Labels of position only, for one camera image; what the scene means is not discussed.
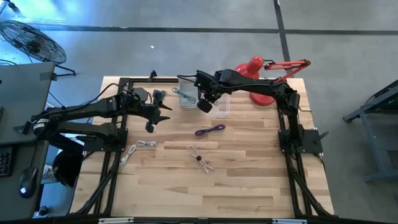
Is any black computer mouse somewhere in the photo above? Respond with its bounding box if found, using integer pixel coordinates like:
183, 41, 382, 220
19, 167, 39, 199

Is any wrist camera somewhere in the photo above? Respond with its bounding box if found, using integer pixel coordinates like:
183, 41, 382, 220
132, 86, 149, 103
194, 70, 217, 94

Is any red desk lamp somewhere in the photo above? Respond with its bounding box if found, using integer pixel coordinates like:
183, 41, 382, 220
233, 55, 312, 107

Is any black floor fan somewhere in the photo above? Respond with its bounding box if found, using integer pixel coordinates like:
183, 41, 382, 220
0, 19, 77, 77

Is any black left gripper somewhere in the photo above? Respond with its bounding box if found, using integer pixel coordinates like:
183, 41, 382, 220
136, 102, 174, 134

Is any white cable with black strap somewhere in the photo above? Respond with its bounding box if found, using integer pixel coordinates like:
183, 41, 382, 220
186, 144, 215, 175

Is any black aluminium table frame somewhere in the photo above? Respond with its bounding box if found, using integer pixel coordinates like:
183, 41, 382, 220
70, 77, 335, 218

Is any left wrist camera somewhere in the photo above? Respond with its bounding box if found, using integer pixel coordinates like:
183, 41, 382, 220
132, 86, 149, 103

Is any white storage bin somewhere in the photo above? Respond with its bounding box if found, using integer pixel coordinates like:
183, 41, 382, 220
177, 74, 200, 109

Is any white mounting bracket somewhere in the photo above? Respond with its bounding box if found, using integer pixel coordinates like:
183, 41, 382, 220
98, 217, 134, 224
272, 218, 307, 224

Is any black camera cable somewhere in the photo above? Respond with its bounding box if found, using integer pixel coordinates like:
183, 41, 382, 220
60, 82, 137, 110
176, 73, 200, 85

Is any black keyboard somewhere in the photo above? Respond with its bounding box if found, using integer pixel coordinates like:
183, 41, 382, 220
0, 146, 13, 178

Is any teal braided cable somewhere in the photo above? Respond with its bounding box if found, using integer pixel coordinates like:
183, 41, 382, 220
172, 86, 197, 105

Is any green cable bundle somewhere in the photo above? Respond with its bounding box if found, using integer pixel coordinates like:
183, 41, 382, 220
152, 89, 167, 108

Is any clear storage bin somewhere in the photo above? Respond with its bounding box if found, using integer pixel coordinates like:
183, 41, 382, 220
203, 92, 231, 119

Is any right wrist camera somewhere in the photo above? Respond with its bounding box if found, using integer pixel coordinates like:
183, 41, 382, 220
194, 70, 217, 94

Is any black round seat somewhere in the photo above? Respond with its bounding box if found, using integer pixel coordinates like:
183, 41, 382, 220
52, 149, 84, 187

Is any grey desk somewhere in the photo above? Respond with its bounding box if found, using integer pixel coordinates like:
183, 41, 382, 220
0, 61, 56, 222

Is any blue grey metal cart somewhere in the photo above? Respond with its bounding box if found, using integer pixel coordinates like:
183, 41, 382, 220
341, 79, 398, 183

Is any purple cable bundle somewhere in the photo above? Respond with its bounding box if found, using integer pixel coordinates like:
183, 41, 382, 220
195, 124, 226, 137

